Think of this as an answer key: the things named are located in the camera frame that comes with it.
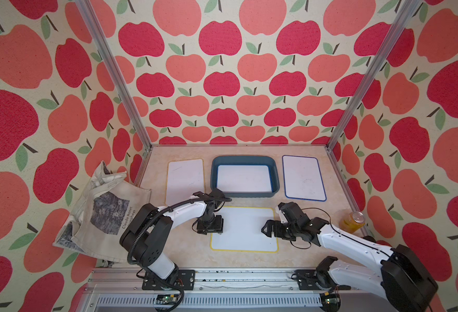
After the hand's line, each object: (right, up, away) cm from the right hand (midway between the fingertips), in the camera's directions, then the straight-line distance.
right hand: (270, 235), depth 84 cm
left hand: (-23, -1, 0) cm, 23 cm away
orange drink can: (+33, +7, -5) cm, 34 cm away
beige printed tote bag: (-70, +11, -4) cm, 71 cm away
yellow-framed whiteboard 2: (-12, +2, +2) cm, 12 cm away
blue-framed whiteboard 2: (+23, +23, +20) cm, 39 cm away
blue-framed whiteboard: (-10, +23, +20) cm, 33 cm away
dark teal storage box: (+7, +28, +20) cm, 35 cm away
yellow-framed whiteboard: (-43, +23, +23) cm, 54 cm away
